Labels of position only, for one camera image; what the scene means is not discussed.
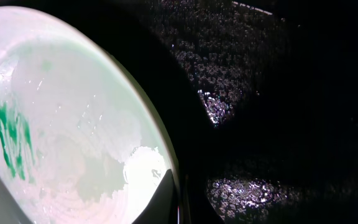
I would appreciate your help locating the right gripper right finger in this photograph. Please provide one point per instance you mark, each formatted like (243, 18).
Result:
(163, 206)

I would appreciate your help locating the light green plate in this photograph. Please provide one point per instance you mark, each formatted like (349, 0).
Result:
(80, 142)

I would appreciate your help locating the round black serving tray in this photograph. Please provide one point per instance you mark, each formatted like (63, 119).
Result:
(262, 110)

